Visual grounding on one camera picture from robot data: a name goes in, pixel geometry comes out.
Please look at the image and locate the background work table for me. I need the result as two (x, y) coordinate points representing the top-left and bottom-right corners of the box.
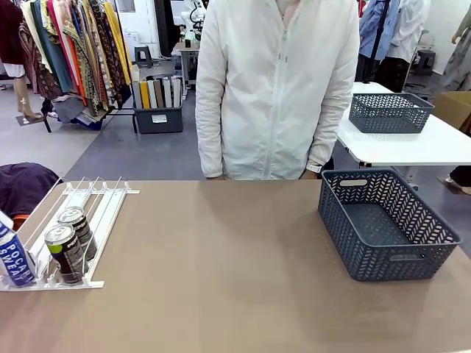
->
(171, 40), (202, 90)

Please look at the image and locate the hanging white shirt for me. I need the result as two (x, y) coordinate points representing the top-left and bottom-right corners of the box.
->
(385, 0), (432, 64)

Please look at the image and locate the white board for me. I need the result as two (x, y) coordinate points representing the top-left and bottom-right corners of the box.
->
(170, 76), (183, 109)

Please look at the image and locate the white wire can dispenser rack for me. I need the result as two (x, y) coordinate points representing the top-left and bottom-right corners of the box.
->
(0, 176), (141, 293)

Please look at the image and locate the blue Pocari Sweat can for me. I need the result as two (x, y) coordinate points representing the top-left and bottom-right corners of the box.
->
(0, 209), (38, 288)

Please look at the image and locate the large grey woven plastic basket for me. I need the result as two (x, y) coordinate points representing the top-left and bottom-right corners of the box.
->
(317, 168), (463, 282)

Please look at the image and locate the person in white jacket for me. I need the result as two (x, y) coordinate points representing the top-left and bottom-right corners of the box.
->
(194, 0), (361, 182)

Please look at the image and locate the cardboard box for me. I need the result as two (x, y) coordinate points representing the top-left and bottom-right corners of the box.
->
(432, 90), (471, 135)

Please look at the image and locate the grey storage bin with label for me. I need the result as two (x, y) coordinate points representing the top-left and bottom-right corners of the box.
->
(132, 103), (184, 135)

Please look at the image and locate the small grey woven plastic basket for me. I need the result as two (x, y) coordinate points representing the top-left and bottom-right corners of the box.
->
(347, 92), (436, 135)

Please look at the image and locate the hanging blue shirt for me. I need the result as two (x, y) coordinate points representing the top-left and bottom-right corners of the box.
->
(358, 0), (403, 63)

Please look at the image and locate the dark purple cloth bundle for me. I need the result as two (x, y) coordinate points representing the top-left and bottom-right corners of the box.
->
(0, 162), (63, 221)

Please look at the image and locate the mannequin in grey dress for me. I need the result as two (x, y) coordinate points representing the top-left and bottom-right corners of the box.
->
(440, 0), (471, 93)

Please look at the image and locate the dark grey plastic stool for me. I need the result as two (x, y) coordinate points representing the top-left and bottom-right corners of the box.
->
(417, 49), (437, 76)

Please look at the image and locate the white side table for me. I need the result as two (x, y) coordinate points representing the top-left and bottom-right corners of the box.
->
(336, 81), (471, 167)

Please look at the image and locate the clothes rack with colourful garments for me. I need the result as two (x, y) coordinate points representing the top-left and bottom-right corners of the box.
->
(18, 0), (134, 133)

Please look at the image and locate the black drink can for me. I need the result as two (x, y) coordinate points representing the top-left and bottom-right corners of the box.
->
(57, 206), (99, 262)

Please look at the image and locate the mannequin in dark red top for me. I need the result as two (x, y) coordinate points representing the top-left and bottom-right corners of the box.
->
(0, 0), (44, 124)

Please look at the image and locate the black can with green patch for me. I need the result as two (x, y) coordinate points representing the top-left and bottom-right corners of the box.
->
(43, 223), (91, 286)

